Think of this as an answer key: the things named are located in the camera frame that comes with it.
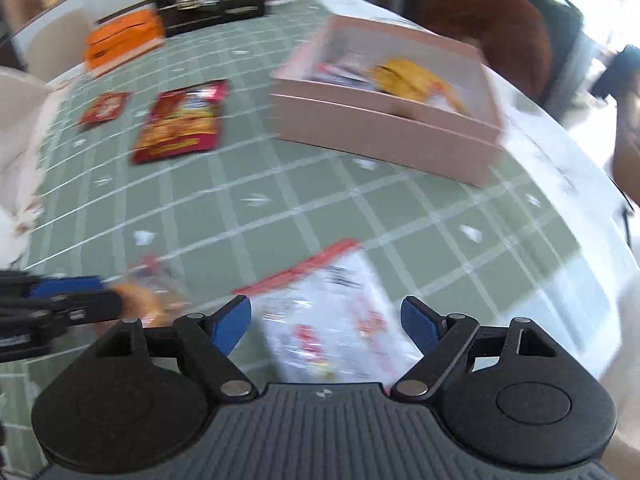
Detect green checked tablecloth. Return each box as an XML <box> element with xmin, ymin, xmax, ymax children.
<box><xmin>0</xmin><ymin>0</ymin><xmax>640</xmax><ymax>480</ymax></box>

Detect small red snack packet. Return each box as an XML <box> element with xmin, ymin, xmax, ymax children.
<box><xmin>77</xmin><ymin>91</ymin><xmax>132</xmax><ymax>128</ymax></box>

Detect brown round cushion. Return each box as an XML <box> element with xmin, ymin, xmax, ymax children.
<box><xmin>417</xmin><ymin>0</ymin><xmax>553</xmax><ymax>101</ymax></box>

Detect white fluffy cloth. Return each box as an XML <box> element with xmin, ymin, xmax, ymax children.
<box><xmin>0</xmin><ymin>67</ymin><xmax>61</xmax><ymax>266</ymax></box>

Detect black mesh chair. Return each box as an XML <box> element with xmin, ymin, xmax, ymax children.
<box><xmin>500</xmin><ymin>0</ymin><xmax>586</xmax><ymax>111</ymax></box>

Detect yellow snack packet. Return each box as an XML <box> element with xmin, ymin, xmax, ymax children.
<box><xmin>372</xmin><ymin>57</ymin><xmax>468</xmax><ymax>113</ymax></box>

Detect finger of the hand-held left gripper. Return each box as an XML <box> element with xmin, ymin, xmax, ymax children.
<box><xmin>0</xmin><ymin>270</ymin><xmax>107</xmax><ymax>306</ymax></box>
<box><xmin>0</xmin><ymin>290</ymin><xmax>126</xmax><ymax>331</ymax></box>

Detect large red snack packet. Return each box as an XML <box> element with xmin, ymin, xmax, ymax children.
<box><xmin>131</xmin><ymin>79</ymin><xmax>230</xmax><ymax>165</ymax></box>

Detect white red-edged snack packet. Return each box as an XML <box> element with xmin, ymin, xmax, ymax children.
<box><xmin>232</xmin><ymin>239</ymin><xmax>426</xmax><ymax>391</ymax></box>

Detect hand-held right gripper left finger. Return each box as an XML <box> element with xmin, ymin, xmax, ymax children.
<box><xmin>95</xmin><ymin>295</ymin><xmax>257</xmax><ymax>402</ymax></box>

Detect clear-wrapped brown pastry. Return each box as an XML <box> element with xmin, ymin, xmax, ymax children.
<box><xmin>97</xmin><ymin>255</ymin><xmax>186</xmax><ymax>336</ymax></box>

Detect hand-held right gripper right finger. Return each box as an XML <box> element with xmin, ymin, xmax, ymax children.
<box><xmin>390</xmin><ymin>296</ymin><xmax>558</xmax><ymax>402</ymax></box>

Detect pink cardboard box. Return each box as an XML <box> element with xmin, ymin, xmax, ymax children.
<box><xmin>270</xmin><ymin>14</ymin><xmax>506</xmax><ymax>188</ymax></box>

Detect orange packet box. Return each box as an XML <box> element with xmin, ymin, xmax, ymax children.
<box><xmin>82</xmin><ymin>8</ymin><xmax>166</xmax><ymax>78</ymax></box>

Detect white chair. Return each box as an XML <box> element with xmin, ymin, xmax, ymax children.
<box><xmin>25</xmin><ymin>7</ymin><xmax>98</xmax><ymax>81</ymax></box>

